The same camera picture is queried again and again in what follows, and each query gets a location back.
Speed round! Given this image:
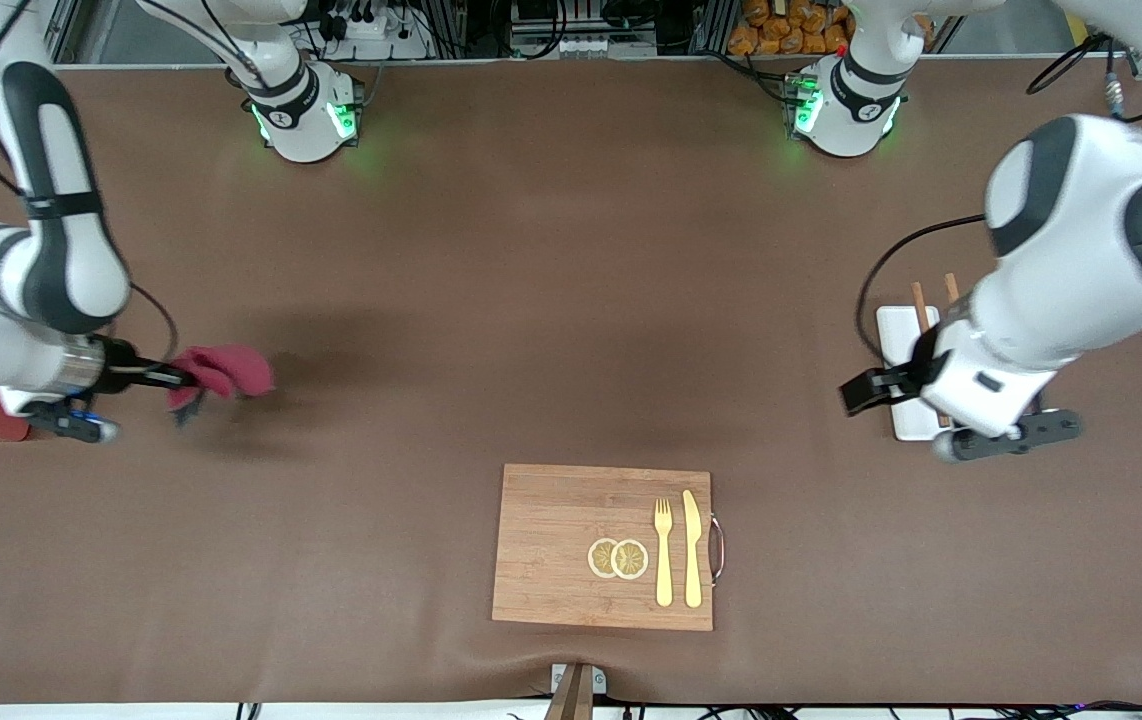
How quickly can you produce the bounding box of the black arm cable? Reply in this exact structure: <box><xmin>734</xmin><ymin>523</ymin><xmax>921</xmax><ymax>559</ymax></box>
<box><xmin>106</xmin><ymin>280</ymin><xmax>181</xmax><ymax>367</ymax></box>
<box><xmin>855</xmin><ymin>33</ymin><xmax>1142</xmax><ymax>363</ymax></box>

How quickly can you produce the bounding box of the silver metal bracket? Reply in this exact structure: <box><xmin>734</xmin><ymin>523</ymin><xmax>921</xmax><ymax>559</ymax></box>
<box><xmin>550</xmin><ymin>662</ymin><xmax>609</xmax><ymax>697</ymax></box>

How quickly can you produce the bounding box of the white power strip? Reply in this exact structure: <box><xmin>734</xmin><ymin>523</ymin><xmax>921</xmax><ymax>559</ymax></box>
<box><xmin>315</xmin><ymin>0</ymin><xmax>434</xmax><ymax>62</ymax></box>

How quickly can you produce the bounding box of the aluminium frame profile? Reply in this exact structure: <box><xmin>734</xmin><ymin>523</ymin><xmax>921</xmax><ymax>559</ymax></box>
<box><xmin>43</xmin><ymin>0</ymin><xmax>84</xmax><ymax>67</ymax></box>

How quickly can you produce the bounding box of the wooden cutting board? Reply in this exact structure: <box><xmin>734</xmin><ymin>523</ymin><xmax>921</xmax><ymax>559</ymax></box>
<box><xmin>491</xmin><ymin>463</ymin><xmax>728</xmax><ymax>633</ymax></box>

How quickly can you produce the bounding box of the white rectangular tray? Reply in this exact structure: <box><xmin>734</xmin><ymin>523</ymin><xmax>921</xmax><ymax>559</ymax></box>
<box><xmin>875</xmin><ymin>305</ymin><xmax>954</xmax><ymax>444</ymax></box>

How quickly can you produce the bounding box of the yellow knife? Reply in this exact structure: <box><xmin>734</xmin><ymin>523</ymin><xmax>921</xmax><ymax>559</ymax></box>
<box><xmin>681</xmin><ymin>489</ymin><xmax>705</xmax><ymax>610</ymax></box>

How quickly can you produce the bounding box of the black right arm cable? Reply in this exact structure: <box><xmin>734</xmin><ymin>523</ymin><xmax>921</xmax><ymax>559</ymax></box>
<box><xmin>106</xmin><ymin>280</ymin><xmax>181</xmax><ymax>367</ymax></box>

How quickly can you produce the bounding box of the brown table mat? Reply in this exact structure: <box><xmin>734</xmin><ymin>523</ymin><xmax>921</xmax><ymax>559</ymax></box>
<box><xmin>0</xmin><ymin>57</ymin><xmax>1142</xmax><ymax>707</ymax></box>

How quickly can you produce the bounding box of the orange snack bags pile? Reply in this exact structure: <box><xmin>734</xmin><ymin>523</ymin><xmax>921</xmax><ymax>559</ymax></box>
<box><xmin>727</xmin><ymin>0</ymin><xmax>862</xmax><ymax>57</ymax></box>

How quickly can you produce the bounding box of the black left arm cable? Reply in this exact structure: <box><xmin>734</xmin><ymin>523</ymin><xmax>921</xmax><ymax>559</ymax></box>
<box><xmin>855</xmin><ymin>33</ymin><xmax>1142</xmax><ymax>363</ymax></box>

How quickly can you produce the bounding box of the yellow fork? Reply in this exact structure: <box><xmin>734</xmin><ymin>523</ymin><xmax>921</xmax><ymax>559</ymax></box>
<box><xmin>653</xmin><ymin>497</ymin><xmax>676</xmax><ymax>609</ymax></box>

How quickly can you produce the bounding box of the red cloth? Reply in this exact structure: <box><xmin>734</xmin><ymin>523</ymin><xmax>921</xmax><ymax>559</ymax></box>
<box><xmin>167</xmin><ymin>344</ymin><xmax>276</xmax><ymax>427</ymax></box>

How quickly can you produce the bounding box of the brown wooden post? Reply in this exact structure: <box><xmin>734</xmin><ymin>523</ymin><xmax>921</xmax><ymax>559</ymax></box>
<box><xmin>542</xmin><ymin>665</ymin><xmax>595</xmax><ymax>720</ymax></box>

